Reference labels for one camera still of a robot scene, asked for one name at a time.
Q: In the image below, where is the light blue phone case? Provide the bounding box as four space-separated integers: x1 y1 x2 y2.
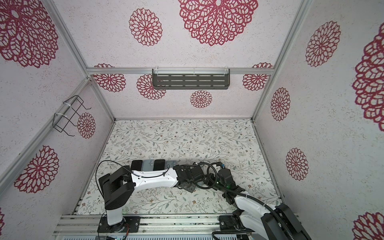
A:
165 160 178 169

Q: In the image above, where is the bare black phone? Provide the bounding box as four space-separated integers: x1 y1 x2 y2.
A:
131 160 143 171
153 160 166 171

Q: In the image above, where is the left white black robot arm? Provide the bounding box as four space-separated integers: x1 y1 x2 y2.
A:
98 162 218 227

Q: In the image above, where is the black wire wall rack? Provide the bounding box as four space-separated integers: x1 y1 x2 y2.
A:
52 95 91 137

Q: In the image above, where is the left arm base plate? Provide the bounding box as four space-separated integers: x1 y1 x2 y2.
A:
97 216 141 234

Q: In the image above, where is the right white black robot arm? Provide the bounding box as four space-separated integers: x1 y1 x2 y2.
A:
207 168 311 240

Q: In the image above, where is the dark grey wall shelf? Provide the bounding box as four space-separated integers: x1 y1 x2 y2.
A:
152 69 231 90

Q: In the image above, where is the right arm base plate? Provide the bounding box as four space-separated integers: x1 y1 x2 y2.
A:
219 215 239 232

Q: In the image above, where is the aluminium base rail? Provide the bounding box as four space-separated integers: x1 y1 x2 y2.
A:
53 212 306 236

